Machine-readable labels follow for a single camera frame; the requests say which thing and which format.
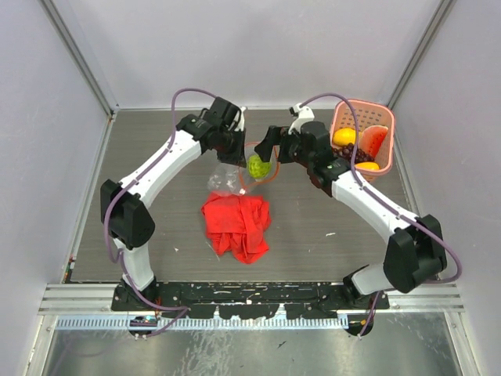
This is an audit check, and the green custard apple toy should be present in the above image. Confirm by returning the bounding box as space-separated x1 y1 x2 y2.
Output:
247 154 272 179

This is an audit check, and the dark purple grapes toy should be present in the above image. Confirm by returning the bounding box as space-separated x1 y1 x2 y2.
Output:
333 143 374 164

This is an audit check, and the clear zip bag orange zipper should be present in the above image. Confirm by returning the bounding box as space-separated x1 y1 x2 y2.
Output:
207 142 279 196

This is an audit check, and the watermelon slice toy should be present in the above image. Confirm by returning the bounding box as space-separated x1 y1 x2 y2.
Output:
359 125 389 159

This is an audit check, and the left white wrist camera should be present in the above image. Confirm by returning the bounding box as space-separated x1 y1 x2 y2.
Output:
233 107 247 132

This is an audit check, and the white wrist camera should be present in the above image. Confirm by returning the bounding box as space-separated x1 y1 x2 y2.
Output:
288 103 315 134
233 107 247 132

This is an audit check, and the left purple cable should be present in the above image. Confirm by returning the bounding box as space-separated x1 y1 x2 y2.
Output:
101 88 216 338

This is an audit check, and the pink plastic basket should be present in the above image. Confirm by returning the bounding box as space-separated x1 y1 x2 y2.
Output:
330 99 395 183

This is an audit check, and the purple cable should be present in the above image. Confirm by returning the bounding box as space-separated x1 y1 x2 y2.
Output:
101 88 216 338
289 92 463 340

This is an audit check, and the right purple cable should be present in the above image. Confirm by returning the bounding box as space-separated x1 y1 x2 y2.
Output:
289 92 463 340

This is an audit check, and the orange mango toy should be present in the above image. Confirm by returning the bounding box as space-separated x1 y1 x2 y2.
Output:
355 161 380 171

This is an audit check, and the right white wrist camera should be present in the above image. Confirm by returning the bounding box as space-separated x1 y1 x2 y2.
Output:
288 103 315 134

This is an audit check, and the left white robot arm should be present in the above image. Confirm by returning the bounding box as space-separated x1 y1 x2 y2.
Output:
100 97 246 311

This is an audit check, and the yellow lemon toy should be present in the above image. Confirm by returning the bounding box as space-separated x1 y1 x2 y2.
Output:
332 128 359 146

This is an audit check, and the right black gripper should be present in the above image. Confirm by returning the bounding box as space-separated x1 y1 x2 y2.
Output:
255 125 314 168

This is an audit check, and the slotted cable duct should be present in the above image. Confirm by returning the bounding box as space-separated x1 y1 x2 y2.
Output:
55 315 348 331

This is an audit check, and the red crumpled cloth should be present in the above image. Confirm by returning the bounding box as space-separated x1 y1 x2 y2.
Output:
200 192 272 264

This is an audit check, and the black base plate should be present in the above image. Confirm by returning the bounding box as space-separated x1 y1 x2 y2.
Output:
111 280 391 319

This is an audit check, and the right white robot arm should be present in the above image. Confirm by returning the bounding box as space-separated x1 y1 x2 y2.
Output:
254 121 447 309

